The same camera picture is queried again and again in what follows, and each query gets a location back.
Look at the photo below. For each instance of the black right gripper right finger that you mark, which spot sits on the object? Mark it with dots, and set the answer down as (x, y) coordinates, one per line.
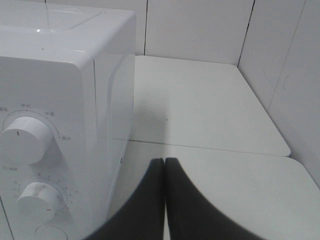
(192, 217)

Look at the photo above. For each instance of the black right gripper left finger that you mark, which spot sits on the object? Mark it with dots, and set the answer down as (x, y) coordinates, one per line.
(142, 216)

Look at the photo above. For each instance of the round white door button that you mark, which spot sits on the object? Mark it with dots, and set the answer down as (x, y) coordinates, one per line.
(50, 233)

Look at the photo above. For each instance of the white timer knob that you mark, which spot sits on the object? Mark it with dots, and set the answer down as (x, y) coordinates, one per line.
(40, 201)

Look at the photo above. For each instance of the upper white power knob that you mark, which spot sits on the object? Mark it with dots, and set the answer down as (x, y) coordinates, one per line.
(26, 140)

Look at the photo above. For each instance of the white microwave oven body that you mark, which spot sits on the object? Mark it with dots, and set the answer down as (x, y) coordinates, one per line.
(73, 68)

